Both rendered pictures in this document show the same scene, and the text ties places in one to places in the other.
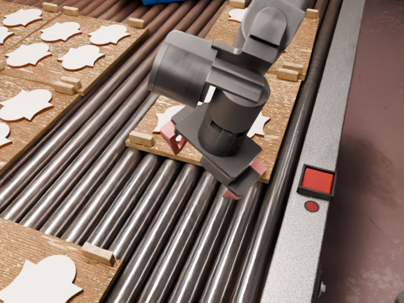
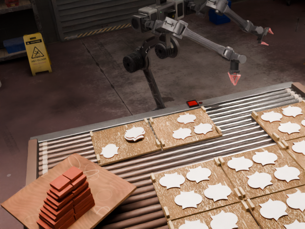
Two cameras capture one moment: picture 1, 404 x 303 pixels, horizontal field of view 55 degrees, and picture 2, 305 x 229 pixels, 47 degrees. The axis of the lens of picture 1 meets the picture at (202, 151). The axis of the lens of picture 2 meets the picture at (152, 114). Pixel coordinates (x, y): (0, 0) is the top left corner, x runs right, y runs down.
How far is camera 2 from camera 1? 2.65 m
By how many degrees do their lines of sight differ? 87
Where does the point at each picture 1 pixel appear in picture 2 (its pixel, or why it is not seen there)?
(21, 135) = (250, 154)
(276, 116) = (175, 116)
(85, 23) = (169, 200)
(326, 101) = (153, 114)
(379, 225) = not seen: hidden behind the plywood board
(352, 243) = not seen: hidden behind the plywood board
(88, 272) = (259, 115)
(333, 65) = (127, 120)
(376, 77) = not seen: outside the picture
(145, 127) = (212, 134)
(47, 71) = (218, 177)
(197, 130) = (236, 70)
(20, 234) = (268, 129)
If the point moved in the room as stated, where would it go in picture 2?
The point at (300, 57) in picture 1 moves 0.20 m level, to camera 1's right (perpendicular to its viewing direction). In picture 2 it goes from (133, 125) to (118, 113)
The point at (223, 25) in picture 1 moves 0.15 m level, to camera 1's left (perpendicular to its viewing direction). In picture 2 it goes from (124, 154) to (137, 166)
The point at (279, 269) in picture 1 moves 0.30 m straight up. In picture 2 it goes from (222, 100) to (223, 65)
